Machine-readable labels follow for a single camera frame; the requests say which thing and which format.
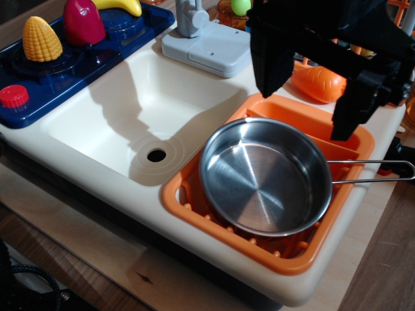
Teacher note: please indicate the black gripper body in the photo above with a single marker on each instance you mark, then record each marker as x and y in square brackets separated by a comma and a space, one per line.
[350, 38]

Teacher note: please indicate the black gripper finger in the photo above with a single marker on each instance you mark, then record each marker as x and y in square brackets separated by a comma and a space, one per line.
[272, 61]
[361, 97]

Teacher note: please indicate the silver steel pan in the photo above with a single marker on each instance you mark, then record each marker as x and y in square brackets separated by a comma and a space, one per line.
[265, 177]

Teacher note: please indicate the cream toy sink unit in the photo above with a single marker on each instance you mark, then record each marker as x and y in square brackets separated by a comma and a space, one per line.
[123, 137]

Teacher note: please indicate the orange toy carrot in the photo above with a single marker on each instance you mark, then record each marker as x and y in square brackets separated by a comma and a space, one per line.
[319, 83]

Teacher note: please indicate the grey toy faucet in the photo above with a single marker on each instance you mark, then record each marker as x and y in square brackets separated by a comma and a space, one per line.
[205, 44]

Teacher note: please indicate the green toy ball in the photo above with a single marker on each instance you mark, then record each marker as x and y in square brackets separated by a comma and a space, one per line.
[240, 7]

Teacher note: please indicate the orange transparent cup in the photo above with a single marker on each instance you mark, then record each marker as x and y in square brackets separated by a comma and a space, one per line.
[228, 18]

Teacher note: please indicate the black clamp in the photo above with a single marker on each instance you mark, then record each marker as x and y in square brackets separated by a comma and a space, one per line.
[397, 151]

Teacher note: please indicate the yellow toy banana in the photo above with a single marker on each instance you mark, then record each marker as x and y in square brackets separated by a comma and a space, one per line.
[133, 7]

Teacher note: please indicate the red toy fruit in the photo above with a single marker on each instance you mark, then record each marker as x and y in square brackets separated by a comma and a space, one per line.
[83, 23]

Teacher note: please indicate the dark blue toy stove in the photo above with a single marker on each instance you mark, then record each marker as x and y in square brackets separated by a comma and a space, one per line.
[50, 84]

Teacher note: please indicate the yellow toy corn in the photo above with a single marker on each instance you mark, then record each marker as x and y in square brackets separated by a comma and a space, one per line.
[40, 42]

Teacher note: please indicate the red stove knob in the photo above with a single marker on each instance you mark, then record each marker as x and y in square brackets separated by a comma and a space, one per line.
[14, 96]

